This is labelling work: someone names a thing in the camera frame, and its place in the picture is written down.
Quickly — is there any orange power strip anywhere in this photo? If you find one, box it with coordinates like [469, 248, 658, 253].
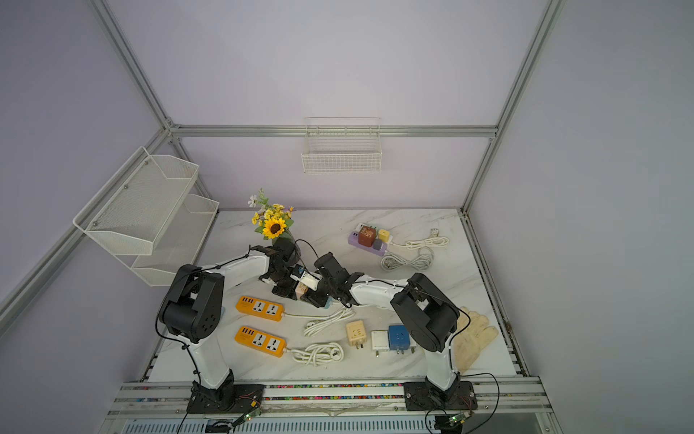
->
[236, 296, 284, 322]
[234, 327, 287, 358]

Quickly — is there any yellow cube adapter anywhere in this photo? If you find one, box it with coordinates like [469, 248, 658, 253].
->
[378, 229, 391, 243]

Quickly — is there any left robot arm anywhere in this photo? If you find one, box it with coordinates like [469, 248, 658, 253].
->
[155, 239, 300, 391]

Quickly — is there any beige work glove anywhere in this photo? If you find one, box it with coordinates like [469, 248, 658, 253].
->
[453, 307, 499, 374]

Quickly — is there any blue cube plug adapter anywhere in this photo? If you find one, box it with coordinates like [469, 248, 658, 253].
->
[388, 325, 416, 354]

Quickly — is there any aluminium front rail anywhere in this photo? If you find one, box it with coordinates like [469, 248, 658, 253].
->
[99, 374, 562, 433]

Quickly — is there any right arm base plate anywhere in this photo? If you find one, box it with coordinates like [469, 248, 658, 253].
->
[403, 381, 478, 412]

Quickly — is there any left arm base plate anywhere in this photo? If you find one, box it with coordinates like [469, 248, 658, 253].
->
[186, 382, 265, 414]

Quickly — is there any white two-tier mesh shelf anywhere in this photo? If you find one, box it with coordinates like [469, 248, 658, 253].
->
[73, 148, 219, 287]

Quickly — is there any purple power strip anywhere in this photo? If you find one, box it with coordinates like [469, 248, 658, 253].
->
[348, 231, 388, 257]

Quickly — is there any white charger plug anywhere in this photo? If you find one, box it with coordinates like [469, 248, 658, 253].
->
[370, 330, 390, 357]

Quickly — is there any pink butterfly cube adapter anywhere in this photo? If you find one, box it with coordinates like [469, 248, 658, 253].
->
[295, 283, 308, 299]

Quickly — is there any brown cube adapter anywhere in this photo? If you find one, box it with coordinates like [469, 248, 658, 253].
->
[357, 225, 378, 248]

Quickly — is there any beige cube plug adapter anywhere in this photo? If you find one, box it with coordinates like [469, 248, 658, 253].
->
[345, 320, 367, 349]

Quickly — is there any sunflower bouquet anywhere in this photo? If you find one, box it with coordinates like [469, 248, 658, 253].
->
[248, 188, 295, 244]

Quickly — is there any white wire wall basket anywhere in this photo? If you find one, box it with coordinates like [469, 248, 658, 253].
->
[302, 117, 382, 175]

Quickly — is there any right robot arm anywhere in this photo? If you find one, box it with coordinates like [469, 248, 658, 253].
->
[291, 252, 462, 392]

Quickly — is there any grey cable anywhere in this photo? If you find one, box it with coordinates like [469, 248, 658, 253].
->
[378, 247, 436, 272]

